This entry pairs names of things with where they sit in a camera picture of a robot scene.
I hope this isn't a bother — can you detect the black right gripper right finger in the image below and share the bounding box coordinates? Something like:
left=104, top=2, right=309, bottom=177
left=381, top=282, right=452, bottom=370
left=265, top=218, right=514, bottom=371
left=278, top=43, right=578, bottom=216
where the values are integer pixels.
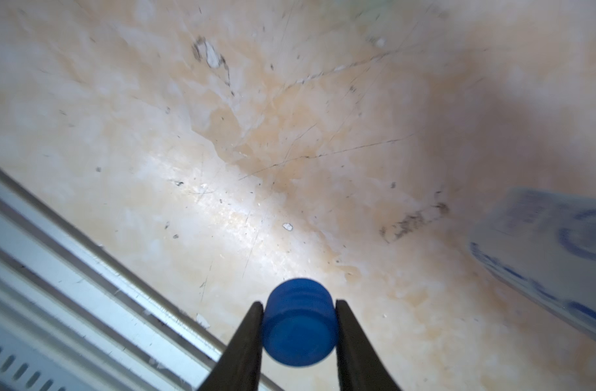
left=335, top=300, right=401, bottom=391

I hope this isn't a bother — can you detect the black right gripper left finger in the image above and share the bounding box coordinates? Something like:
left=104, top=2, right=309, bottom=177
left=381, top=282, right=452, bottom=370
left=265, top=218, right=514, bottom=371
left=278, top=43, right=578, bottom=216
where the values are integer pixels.
left=198, top=301, right=264, bottom=391

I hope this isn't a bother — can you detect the blue bottle cap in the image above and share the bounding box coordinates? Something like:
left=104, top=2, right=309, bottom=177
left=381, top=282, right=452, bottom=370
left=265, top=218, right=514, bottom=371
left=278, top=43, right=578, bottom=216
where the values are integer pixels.
left=262, top=278, right=339, bottom=368

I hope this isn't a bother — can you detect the clear small water bottle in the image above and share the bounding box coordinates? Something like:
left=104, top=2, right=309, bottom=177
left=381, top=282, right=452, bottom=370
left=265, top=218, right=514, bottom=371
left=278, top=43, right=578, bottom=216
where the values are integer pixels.
left=469, top=188, right=596, bottom=340

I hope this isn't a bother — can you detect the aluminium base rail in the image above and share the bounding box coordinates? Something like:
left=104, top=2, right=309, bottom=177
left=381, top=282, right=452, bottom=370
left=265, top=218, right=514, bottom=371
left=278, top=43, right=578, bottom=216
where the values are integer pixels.
left=0, top=169, right=225, bottom=390

